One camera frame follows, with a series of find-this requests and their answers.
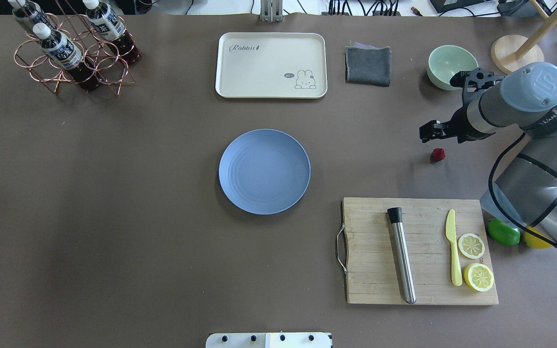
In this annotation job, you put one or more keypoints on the upper lemon half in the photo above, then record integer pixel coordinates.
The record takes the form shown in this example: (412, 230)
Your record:
(471, 246)

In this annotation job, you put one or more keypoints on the front drink bottle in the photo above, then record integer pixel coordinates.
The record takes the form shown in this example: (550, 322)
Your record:
(67, 55)

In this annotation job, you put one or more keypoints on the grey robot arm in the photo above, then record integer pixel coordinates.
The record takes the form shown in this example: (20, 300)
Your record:
(524, 195)

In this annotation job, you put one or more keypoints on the green bowl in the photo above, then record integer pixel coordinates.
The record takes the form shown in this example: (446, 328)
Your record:
(447, 60)

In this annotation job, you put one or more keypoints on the lower lemon half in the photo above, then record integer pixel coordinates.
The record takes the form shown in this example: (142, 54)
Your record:
(479, 277)

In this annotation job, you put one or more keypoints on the blue round plate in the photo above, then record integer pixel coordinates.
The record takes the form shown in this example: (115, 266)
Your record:
(264, 171)

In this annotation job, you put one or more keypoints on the right drink bottle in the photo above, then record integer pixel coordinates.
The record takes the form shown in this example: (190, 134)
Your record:
(112, 30)

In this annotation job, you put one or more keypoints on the cream rabbit tray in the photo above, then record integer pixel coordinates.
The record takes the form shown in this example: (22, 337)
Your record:
(271, 65)

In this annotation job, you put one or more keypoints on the copper wire bottle rack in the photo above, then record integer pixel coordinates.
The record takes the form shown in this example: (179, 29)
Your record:
(87, 50)

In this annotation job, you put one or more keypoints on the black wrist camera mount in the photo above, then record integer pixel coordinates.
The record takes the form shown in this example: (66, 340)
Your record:
(474, 83)

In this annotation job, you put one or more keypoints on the lemon half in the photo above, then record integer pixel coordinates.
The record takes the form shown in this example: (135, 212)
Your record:
(479, 277)
(471, 246)

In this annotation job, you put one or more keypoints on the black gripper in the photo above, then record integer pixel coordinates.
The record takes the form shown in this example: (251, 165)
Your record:
(458, 125)

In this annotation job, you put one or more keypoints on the steel muddler black tip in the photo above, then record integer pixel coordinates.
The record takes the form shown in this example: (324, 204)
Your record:
(403, 266)

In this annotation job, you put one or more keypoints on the white panel with knobs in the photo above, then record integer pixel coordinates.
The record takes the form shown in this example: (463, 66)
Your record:
(270, 340)

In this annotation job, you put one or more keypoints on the wooden stand round base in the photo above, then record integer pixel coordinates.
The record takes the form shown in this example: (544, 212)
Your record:
(512, 52)

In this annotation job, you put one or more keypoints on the green lime fruit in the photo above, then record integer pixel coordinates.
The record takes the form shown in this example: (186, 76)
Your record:
(502, 233)

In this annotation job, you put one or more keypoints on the grey folded cloth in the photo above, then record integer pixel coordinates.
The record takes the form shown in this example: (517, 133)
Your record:
(366, 64)

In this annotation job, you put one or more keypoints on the drink bottle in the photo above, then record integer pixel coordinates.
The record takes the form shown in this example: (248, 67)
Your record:
(28, 13)
(67, 55)
(112, 30)

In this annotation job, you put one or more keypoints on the red strawberry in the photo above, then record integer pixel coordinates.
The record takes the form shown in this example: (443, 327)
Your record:
(438, 154)

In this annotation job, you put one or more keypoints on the wooden cutting board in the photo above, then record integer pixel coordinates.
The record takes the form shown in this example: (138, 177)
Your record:
(371, 270)

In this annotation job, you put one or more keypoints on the yellow plastic knife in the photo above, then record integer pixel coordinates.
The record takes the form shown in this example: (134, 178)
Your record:
(451, 236)

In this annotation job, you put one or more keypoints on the left drink bottle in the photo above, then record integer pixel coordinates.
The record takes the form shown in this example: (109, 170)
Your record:
(28, 13)

